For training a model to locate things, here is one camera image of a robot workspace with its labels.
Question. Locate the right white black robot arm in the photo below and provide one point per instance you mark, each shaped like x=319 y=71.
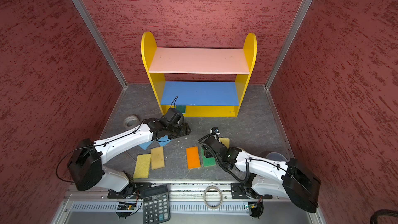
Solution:
x=287 y=179

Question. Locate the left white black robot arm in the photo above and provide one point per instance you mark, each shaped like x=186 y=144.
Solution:
x=87 y=165

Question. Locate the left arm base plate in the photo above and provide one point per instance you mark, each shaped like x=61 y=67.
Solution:
x=144 y=188

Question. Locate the black cable loop corner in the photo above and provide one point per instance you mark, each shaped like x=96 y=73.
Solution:
x=382 y=213

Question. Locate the tan yellow sponge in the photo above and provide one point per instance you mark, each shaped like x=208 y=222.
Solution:
x=157 y=158

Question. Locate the yellow sponge right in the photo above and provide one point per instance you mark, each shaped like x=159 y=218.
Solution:
x=225 y=142

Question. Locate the orange sponge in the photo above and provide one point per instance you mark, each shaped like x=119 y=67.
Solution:
x=193 y=159

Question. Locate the clear tape roll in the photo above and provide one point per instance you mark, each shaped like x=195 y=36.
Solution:
x=131 y=122

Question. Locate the small circuit board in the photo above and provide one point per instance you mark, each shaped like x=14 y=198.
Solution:
x=255 y=207
x=124 y=206

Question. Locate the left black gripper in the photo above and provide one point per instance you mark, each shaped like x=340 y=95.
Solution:
x=184 y=130

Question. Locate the right small circuit board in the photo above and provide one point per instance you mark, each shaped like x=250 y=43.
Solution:
x=255 y=207

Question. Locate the yellow pink blue shelf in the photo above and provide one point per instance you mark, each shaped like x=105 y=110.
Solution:
x=199 y=99

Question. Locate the blue sponge far left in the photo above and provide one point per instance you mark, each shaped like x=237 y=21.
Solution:
x=144 y=146

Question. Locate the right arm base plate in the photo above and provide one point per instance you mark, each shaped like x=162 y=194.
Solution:
x=238 y=190

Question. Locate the blue sponge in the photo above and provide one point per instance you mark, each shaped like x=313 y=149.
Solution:
x=144 y=146
x=164 y=141

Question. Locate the left small circuit board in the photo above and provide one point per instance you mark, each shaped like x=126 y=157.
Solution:
x=124 y=206

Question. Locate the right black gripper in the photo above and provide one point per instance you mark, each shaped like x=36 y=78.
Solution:
x=207 y=152

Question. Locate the bright green sponge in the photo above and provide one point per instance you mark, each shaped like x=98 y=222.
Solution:
x=207 y=162

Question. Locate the dark green scouring sponge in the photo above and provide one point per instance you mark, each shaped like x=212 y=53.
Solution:
x=181 y=108

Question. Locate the yellow sponge left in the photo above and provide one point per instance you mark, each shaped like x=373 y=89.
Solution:
x=142 y=168

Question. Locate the blue sponge centre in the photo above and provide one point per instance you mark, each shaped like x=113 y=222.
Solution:
x=164 y=141

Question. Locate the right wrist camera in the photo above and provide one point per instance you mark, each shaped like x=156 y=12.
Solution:
x=215 y=130

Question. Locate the black desk calculator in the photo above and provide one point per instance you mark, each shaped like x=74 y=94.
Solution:
x=156 y=205

